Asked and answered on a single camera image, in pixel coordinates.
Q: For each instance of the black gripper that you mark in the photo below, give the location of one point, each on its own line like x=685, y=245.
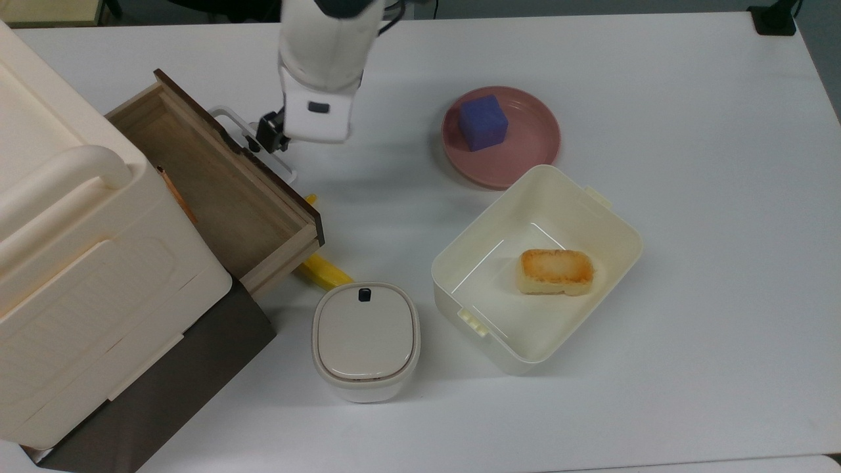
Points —
x=272, y=131

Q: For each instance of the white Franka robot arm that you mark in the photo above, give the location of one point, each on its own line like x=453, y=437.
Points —
x=322, y=59

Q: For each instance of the dark wooden drawer cabinet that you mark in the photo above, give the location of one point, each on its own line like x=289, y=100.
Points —
x=171, y=394

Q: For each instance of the yellow toy banana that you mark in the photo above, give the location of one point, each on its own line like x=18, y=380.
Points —
x=325, y=272

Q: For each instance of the small cream lidded trash can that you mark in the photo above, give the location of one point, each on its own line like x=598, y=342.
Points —
x=366, y=338

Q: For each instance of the purple cube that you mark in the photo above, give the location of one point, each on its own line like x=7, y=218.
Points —
x=483, y=123

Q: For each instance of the light wooden desk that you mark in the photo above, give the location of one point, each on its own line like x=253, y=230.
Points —
x=46, y=10

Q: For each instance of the pink plate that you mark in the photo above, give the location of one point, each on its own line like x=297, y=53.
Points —
x=525, y=157

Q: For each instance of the toasted bread piece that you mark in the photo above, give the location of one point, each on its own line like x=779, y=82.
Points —
x=555, y=270

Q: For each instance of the cream plastic bin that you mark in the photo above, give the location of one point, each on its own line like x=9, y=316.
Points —
x=558, y=328

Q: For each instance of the black table clamp block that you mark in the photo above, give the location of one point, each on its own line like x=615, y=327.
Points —
x=774, y=18

